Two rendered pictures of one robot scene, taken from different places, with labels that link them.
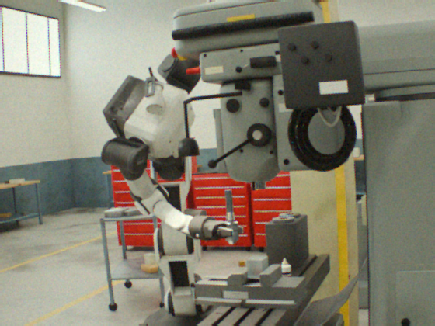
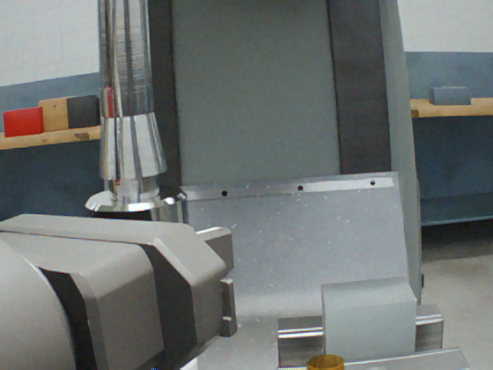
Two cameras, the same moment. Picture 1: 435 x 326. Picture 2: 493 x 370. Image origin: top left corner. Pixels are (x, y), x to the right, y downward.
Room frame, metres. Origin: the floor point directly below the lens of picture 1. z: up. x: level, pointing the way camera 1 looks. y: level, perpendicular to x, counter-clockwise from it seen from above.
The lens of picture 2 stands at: (1.94, 0.28, 1.22)
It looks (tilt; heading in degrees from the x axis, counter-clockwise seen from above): 10 degrees down; 249
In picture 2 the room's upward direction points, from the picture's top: 4 degrees counter-clockwise
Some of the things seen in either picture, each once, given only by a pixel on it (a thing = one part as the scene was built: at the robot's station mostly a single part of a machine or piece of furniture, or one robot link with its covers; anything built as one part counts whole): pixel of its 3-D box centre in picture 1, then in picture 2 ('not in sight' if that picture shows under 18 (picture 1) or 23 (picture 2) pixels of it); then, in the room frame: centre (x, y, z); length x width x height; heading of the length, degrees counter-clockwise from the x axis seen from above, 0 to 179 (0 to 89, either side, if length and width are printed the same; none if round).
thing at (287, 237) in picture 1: (287, 240); not in sight; (2.19, -0.27, 1.02); 0.22 x 0.12 x 0.20; 157
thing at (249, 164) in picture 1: (255, 130); not in sight; (1.77, -0.14, 1.47); 0.21 x 0.19 x 0.32; 158
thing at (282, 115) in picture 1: (312, 126); not in sight; (1.70, -0.31, 1.47); 0.24 x 0.19 x 0.26; 158
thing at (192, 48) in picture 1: (249, 27); not in sight; (1.77, -0.15, 1.81); 0.47 x 0.26 x 0.16; 68
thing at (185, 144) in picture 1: (188, 147); not in sight; (1.85, 0.09, 1.43); 0.07 x 0.07 x 0.06
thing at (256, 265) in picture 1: (257, 266); (367, 332); (1.72, -0.11, 1.03); 0.06 x 0.05 x 0.06; 156
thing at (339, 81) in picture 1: (321, 65); not in sight; (1.35, -0.29, 1.62); 0.20 x 0.09 x 0.21; 68
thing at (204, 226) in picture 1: (213, 230); (18, 329); (1.94, 0.03, 1.13); 0.13 x 0.12 x 0.10; 133
